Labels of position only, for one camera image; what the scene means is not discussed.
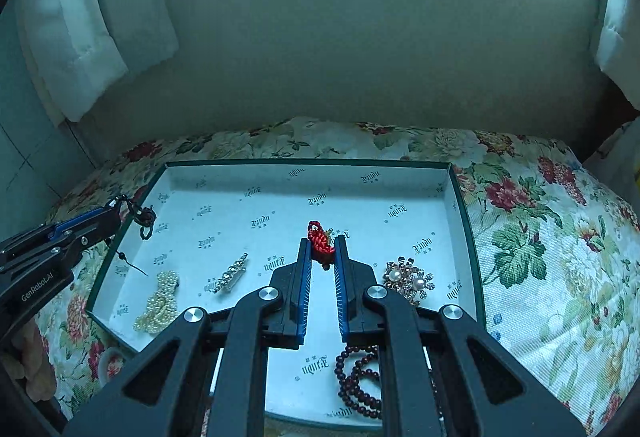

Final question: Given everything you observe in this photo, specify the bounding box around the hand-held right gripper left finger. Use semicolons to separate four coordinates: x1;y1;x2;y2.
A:
62;237;313;437

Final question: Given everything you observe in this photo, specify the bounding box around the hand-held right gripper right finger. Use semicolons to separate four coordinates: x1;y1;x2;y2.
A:
334;234;586;437

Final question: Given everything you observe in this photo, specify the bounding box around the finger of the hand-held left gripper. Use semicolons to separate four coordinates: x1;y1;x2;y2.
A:
47;199;123;240
50;211;124;264

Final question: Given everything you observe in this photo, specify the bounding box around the small red knot charm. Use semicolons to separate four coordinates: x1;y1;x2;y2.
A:
305;219;337;270

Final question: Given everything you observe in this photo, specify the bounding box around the black cord pendant necklace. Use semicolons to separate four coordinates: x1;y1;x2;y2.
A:
117;196;157;277

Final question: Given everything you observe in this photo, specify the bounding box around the pearl flower brooch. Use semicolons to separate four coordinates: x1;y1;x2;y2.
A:
382;256;435;305

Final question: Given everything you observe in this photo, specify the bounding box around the rhinestone hair clip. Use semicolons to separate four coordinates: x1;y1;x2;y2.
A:
210;253;249;294

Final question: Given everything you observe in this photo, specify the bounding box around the green box with white lining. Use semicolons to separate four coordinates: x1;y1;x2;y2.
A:
85;159;487;433

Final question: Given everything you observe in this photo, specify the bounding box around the dark red bead bracelet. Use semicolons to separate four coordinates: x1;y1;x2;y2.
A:
334;344;383;420

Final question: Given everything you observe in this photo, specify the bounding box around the pearl bow hair clip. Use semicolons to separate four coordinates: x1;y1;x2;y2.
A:
133;270;181;335

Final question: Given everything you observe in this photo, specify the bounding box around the person's left hand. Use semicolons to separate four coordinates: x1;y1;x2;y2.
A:
10;319;57;404

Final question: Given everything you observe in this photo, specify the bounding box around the white jade bangle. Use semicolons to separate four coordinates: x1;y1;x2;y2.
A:
97;348;126;385

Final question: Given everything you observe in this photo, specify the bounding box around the floral bedspread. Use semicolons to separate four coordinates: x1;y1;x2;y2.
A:
35;117;640;437

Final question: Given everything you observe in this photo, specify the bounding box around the white curtain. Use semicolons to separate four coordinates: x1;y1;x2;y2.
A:
15;0;180;122
590;0;640;110

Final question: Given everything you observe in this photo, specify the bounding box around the white plastic bag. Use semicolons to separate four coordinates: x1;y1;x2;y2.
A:
582;119;640;202

